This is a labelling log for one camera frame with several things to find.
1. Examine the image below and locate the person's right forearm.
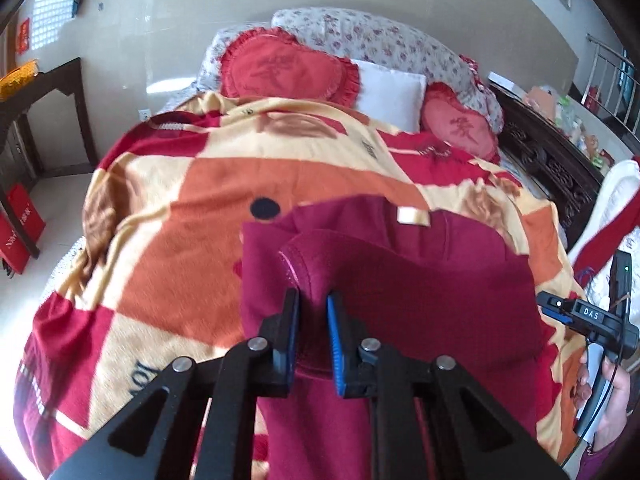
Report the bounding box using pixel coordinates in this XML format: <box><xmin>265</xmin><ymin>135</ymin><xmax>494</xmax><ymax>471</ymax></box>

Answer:
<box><xmin>575</xmin><ymin>435</ymin><xmax>638</xmax><ymax>480</ymax></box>

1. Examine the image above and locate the small red heart pillow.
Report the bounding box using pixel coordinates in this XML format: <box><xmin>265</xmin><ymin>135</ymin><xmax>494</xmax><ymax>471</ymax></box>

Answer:
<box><xmin>421</xmin><ymin>82</ymin><xmax>501</xmax><ymax>158</ymax></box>

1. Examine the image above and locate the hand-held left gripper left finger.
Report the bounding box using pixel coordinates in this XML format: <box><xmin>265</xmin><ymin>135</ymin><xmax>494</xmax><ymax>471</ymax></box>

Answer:
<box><xmin>47</xmin><ymin>287</ymin><xmax>301</xmax><ymax>480</ymax></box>

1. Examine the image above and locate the white upholstered chair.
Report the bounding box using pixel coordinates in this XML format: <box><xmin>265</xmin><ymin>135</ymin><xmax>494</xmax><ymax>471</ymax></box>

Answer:
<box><xmin>570</xmin><ymin>159</ymin><xmax>640</xmax><ymax>321</ymax></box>

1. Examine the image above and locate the orange red printed blanket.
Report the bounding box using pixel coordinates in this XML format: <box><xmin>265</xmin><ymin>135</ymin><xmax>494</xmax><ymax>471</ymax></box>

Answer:
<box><xmin>12</xmin><ymin>95</ymin><xmax>588</xmax><ymax>480</ymax></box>

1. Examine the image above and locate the dark carved wooden cabinet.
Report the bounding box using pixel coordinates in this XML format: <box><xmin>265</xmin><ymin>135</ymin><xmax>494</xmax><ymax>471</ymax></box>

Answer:
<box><xmin>487</xmin><ymin>82</ymin><xmax>606</xmax><ymax>251</ymax></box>

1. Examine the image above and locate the large red heart pillow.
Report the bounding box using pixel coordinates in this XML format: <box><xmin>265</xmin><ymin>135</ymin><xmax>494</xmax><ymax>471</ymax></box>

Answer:
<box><xmin>219</xmin><ymin>27</ymin><xmax>361</xmax><ymax>108</ymax></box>

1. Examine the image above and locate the flat white box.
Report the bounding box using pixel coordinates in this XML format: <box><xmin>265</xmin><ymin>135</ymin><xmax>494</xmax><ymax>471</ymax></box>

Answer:
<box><xmin>487</xmin><ymin>72</ymin><xmax>527</xmax><ymax>97</ymax></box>

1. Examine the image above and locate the dark wooden table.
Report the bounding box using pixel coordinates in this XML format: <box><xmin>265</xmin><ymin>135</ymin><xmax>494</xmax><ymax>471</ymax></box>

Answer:
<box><xmin>0</xmin><ymin>57</ymin><xmax>98</xmax><ymax>261</ymax></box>

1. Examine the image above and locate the metal stair railing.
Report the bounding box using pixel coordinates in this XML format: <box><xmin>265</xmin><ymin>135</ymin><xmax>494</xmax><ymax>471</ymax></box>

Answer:
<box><xmin>585</xmin><ymin>34</ymin><xmax>640</xmax><ymax>128</ymax></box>

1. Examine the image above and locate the maroon knit garment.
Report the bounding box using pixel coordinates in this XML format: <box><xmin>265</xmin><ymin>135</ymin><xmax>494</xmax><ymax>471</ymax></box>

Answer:
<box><xmin>239</xmin><ymin>195</ymin><xmax>546</xmax><ymax>480</ymax></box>

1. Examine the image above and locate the white pillow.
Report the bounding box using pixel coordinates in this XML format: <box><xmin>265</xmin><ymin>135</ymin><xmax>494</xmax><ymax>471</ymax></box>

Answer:
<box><xmin>350</xmin><ymin>58</ymin><xmax>428</xmax><ymax>133</ymax></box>

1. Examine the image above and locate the clutter of bottles and packets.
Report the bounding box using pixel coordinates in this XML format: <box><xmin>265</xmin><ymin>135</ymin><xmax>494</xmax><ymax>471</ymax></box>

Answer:
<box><xmin>522</xmin><ymin>85</ymin><xmax>617</xmax><ymax>168</ymax></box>

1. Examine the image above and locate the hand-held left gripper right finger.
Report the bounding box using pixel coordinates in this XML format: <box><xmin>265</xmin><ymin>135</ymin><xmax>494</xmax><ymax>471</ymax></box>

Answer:
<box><xmin>326</xmin><ymin>292</ymin><xmax>571</xmax><ymax>480</ymax></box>

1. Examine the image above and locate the yellow plastic basket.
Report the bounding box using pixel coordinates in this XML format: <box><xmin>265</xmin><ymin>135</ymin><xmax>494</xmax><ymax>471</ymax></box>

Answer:
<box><xmin>0</xmin><ymin>59</ymin><xmax>40</xmax><ymax>101</ymax></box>

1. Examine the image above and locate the red garment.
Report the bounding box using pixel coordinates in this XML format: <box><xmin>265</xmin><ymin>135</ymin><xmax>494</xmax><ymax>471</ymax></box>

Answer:
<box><xmin>572</xmin><ymin>200</ymin><xmax>640</xmax><ymax>281</ymax></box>

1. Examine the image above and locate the person's right hand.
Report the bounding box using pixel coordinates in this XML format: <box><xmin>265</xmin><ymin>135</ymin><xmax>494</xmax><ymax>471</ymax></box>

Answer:
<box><xmin>572</xmin><ymin>347</ymin><xmax>640</xmax><ymax>453</ymax></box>

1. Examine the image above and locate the glass block window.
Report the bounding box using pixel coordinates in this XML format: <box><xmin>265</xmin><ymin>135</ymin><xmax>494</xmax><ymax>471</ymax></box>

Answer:
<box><xmin>30</xmin><ymin>0</ymin><xmax>71</xmax><ymax>56</ymax></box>

